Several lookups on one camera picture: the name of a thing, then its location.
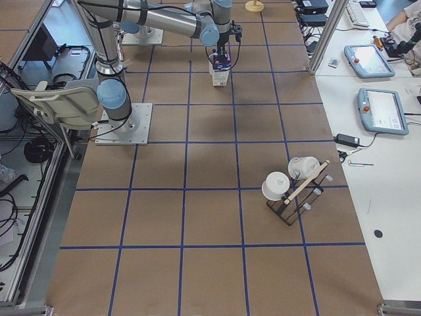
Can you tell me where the grey office chair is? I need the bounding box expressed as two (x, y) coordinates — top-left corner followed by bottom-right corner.
(11, 78), (99, 130)

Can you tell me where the far teach pendant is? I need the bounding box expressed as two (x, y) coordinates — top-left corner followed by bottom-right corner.
(344, 44), (395, 78)

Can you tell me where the white cup on rack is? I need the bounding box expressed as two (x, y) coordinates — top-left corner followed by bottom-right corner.
(288, 156), (320, 180)
(262, 171), (290, 201)

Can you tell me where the black wire cup rack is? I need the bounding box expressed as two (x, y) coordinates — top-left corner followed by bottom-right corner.
(266, 160), (333, 226)

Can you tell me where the black power adapter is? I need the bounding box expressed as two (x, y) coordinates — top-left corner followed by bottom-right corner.
(334, 133), (360, 148)

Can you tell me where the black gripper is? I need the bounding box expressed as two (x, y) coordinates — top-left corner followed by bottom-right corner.
(216, 31), (230, 56)

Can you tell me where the wooden mug tree stand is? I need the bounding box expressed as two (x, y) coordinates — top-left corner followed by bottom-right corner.
(245, 0), (264, 13)

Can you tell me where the white HOME mug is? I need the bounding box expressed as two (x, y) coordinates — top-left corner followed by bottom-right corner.
(209, 54), (214, 76)

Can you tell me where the aluminium frame post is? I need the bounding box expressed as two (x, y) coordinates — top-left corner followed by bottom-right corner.
(308, 0), (348, 75)

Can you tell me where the near teach pendant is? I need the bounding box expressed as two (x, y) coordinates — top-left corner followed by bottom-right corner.
(357, 88), (409, 135)

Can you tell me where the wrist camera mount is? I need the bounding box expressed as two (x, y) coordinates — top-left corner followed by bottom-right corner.
(230, 20), (243, 43)

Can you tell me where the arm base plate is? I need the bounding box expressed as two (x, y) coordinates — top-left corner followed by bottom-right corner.
(94, 103), (153, 145)
(122, 26), (164, 46)

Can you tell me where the teach pendant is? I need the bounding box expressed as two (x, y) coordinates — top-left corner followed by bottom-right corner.
(344, 44), (395, 78)
(357, 88), (409, 135)

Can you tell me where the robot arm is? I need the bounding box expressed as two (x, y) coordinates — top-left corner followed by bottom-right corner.
(113, 22), (155, 39)
(76, 1), (234, 132)

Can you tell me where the blue white milk carton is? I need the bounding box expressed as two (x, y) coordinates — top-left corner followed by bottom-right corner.
(211, 53), (232, 86)

